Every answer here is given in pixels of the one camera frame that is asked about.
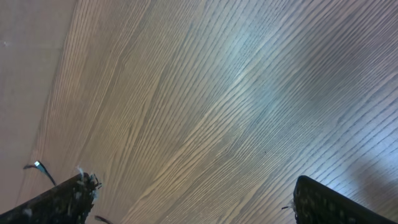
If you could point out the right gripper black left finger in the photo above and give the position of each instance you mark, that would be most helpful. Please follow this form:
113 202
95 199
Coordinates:
69 202

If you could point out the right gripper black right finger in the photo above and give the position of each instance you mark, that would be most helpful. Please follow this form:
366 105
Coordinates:
314 203

